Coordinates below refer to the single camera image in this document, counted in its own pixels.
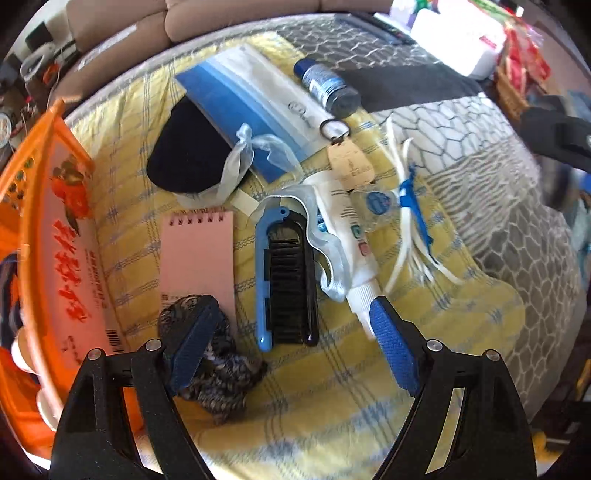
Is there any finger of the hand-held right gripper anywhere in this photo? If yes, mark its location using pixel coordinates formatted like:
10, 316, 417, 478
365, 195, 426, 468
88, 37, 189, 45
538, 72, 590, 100
521, 95, 591, 210

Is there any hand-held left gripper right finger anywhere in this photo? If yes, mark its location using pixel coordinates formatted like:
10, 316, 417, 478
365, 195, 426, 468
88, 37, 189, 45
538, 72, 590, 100
368, 295, 539, 480

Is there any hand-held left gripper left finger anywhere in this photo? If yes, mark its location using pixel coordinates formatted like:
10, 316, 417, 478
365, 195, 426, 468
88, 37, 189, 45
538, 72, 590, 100
48, 295, 221, 480

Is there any dark knit scrunchie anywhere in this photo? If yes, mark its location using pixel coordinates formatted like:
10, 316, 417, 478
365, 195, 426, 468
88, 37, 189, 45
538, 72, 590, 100
157, 295, 269, 425

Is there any pink spiral notebook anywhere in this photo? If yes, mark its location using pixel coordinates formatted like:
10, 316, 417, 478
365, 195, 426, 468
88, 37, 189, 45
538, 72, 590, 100
158, 209, 235, 324

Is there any white cream tube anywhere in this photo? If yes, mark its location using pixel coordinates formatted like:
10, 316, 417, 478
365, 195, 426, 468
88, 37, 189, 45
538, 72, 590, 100
305, 173, 384, 342

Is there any blue black folding brush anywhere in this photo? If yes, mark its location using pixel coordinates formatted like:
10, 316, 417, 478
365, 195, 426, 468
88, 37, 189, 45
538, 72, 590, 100
255, 208, 320, 352

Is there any white box with red print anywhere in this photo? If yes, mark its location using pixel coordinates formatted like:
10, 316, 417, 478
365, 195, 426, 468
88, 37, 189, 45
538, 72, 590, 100
44, 138, 127, 370

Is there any white blue tassel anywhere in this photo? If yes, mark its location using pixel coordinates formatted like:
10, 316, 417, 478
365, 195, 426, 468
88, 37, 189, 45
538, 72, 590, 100
381, 115, 458, 296

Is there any sheer light blue ribbon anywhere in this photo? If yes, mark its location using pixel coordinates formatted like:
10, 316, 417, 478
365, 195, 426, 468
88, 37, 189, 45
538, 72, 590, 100
178, 122, 349, 303

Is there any orange plastic basket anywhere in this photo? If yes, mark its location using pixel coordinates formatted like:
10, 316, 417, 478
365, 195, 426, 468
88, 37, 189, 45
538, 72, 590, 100
0, 99, 144, 460

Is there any wicker basket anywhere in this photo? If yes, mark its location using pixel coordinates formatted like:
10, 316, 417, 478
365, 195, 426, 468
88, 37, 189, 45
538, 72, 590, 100
494, 65, 532, 125

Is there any yellow plaid cloth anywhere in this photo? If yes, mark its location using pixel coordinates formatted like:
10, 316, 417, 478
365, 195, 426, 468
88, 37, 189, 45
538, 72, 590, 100
65, 32, 525, 480

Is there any pile of snack packets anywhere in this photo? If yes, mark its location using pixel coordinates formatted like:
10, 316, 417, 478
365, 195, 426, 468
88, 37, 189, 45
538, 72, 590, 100
475, 0, 552, 84

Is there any white tissue box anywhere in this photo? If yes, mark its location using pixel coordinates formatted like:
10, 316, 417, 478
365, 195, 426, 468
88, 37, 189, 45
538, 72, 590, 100
409, 7, 506, 79

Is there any small clear bottle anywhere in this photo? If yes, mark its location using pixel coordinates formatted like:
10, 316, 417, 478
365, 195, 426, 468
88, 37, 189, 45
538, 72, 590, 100
351, 187, 402, 227

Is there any black remote control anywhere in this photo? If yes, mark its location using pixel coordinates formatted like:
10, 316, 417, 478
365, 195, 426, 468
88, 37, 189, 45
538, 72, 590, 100
369, 11, 419, 44

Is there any black cloth pouch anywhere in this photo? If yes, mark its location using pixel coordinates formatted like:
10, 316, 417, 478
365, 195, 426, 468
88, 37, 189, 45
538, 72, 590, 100
147, 92, 234, 195

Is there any blue spray can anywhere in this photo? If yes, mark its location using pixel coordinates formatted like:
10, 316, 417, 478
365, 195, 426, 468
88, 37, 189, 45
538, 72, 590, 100
294, 56, 362, 117

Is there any blue white packet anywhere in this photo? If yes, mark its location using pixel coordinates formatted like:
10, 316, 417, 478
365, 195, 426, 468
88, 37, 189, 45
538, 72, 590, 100
174, 44, 331, 183

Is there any brown sofa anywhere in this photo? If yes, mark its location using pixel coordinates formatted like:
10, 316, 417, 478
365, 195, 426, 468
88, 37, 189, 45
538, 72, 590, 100
55, 0, 352, 93

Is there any key ring with wooden tag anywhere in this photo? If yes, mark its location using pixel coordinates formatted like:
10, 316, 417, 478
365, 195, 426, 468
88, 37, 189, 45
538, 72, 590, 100
318, 117, 375, 190

